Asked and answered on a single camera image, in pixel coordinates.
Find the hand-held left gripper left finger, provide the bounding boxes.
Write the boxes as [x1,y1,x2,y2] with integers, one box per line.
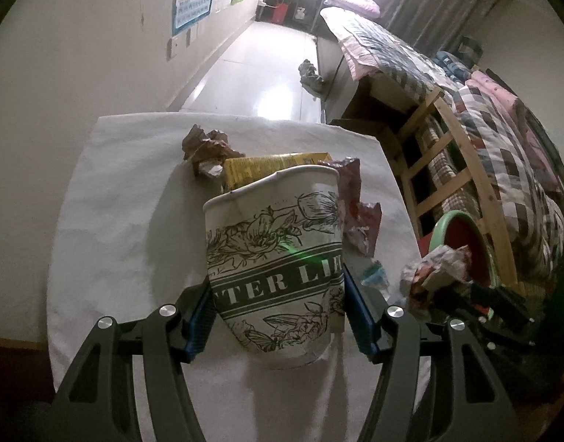
[54,281,216,442]

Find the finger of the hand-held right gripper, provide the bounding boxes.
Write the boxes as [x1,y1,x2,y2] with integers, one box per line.
[431,288,536,351]
[466,283,530,327]

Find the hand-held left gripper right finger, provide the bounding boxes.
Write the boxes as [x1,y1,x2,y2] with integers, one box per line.
[342,267,517,442]

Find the red white wrapper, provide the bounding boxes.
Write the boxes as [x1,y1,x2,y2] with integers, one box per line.
[399,245,473,318]

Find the green basin with red inside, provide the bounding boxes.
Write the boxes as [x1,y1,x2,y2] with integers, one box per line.
[417,210,499,291]

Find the floral print paper cup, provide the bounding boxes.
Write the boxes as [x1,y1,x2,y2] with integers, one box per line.
[203,165,346,370]

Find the maroon snack wrapper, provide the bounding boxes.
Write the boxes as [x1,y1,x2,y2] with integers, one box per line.
[319,157,383,259]

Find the multicolour checked quilt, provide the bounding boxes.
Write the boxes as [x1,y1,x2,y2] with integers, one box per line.
[450,80,564,281]

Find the striped mattress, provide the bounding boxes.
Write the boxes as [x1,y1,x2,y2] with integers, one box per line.
[415,115,485,240]

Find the yellow snack packet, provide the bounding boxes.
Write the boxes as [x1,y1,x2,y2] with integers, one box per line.
[223,151,333,193]

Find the crumpled brown paper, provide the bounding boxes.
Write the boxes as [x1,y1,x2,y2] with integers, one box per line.
[181,124,246,180]

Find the pink dotted blanket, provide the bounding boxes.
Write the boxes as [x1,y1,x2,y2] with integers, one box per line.
[466,69,564,189]

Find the cloth heap on floor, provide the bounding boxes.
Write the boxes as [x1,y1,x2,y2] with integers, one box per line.
[299,59,326,97]

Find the folded blue clothes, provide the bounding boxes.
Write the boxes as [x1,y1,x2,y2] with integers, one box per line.
[431,50,471,79]

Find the dark plaid bag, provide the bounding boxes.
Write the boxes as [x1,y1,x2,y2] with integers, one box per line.
[457,34,483,63]

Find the blue plaid bed quilt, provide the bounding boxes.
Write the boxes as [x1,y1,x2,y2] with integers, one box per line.
[320,7,462,111]

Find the grey curtain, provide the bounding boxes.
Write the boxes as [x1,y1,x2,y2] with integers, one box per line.
[378,0,513,51]

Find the wooden bed rail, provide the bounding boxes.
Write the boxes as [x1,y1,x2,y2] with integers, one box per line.
[397,87,517,286]

